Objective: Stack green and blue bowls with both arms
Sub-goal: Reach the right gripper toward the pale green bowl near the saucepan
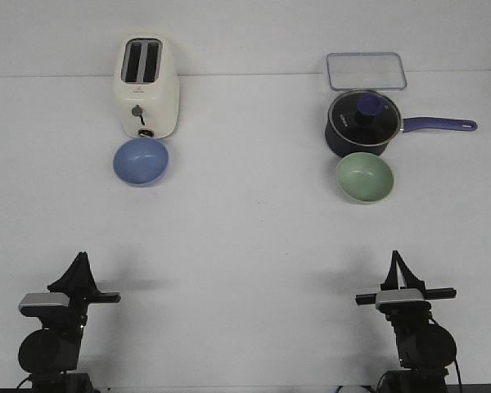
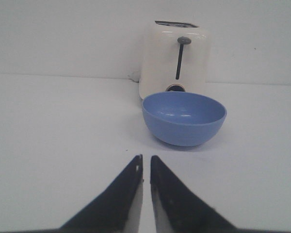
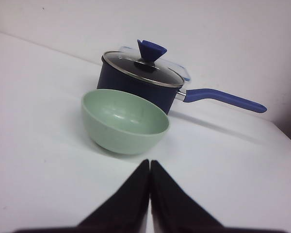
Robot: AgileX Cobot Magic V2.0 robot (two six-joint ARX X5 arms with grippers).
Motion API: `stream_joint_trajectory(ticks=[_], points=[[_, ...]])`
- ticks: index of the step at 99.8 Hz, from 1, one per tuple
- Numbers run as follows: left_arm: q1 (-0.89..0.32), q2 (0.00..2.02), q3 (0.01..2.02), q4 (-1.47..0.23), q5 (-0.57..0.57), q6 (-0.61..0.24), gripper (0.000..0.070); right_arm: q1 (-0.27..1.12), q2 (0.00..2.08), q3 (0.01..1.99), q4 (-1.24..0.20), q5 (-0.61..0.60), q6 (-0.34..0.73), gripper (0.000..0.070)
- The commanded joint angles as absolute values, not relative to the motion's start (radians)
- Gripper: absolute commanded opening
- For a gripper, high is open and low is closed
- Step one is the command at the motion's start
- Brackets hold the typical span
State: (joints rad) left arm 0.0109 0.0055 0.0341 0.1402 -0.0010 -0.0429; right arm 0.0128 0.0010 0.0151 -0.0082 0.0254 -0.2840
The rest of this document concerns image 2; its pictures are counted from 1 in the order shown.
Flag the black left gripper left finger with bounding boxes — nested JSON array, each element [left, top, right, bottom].
[[60, 154, 143, 230]]

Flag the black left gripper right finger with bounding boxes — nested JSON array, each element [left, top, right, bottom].
[[150, 155, 237, 230]]

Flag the blue plastic bowl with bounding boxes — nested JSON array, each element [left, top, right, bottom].
[[142, 91, 227, 147]]

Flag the white two-slot toaster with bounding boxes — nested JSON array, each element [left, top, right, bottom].
[[139, 20, 210, 99]]

